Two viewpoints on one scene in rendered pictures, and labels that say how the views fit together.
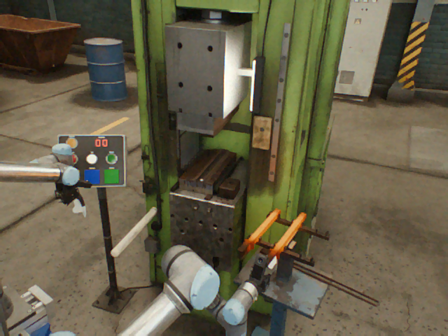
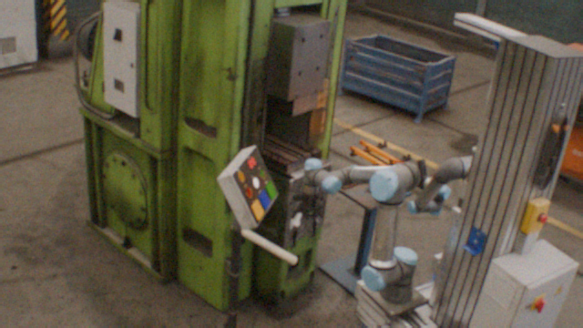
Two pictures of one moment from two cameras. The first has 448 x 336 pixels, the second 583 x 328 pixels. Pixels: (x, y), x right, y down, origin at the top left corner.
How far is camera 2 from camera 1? 312 cm
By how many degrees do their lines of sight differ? 62
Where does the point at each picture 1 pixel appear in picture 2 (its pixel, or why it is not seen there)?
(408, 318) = (342, 200)
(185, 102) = (301, 87)
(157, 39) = (258, 40)
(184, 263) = (467, 160)
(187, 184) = (292, 167)
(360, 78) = (23, 42)
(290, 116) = (334, 72)
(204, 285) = not seen: hidden behind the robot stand
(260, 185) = (315, 139)
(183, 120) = (298, 106)
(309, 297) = not seen: hidden behind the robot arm
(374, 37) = not seen: outside the picture
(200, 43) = (316, 34)
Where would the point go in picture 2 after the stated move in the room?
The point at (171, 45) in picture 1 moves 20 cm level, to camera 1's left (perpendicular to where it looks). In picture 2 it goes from (298, 41) to (283, 50)
